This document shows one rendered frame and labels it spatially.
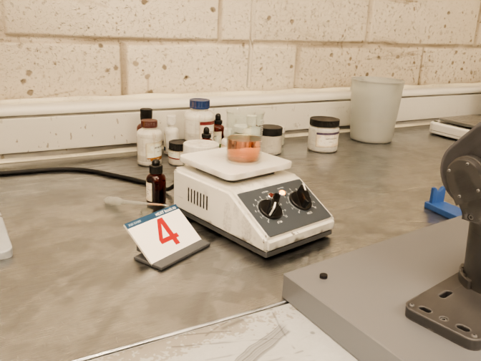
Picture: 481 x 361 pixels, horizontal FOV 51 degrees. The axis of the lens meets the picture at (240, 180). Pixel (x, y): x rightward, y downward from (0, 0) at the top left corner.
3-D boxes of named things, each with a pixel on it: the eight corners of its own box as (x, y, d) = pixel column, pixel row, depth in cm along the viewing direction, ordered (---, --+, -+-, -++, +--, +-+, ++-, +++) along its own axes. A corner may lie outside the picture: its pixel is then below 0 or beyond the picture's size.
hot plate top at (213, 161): (295, 167, 72) (295, 161, 72) (230, 182, 64) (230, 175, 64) (239, 150, 81) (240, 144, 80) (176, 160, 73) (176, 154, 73)
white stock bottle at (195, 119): (180, 155, 106) (180, 100, 102) (187, 148, 112) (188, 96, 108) (210, 158, 105) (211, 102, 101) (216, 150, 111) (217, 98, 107)
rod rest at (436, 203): (489, 227, 75) (494, 204, 74) (472, 230, 74) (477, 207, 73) (438, 205, 84) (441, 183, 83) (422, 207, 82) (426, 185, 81)
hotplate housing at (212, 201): (334, 236, 69) (341, 180, 67) (265, 262, 61) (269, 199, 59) (230, 192, 85) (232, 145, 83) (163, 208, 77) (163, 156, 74)
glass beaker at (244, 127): (229, 157, 74) (231, 101, 72) (265, 160, 73) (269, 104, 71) (217, 167, 69) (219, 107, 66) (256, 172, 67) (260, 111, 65)
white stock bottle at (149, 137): (132, 165, 98) (131, 120, 95) (145, 159, 102) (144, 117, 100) (154, 168, 96) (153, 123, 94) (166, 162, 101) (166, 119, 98)
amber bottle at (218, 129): (215, 145, 115) (216, 111, 113) (226, 148, 114) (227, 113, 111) (207, 148, 113) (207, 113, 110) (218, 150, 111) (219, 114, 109)
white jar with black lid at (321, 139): (301, 147, 118) (303, 116, 116) (326, 145, 121) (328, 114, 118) (317, 154, 112) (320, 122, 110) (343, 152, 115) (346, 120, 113)
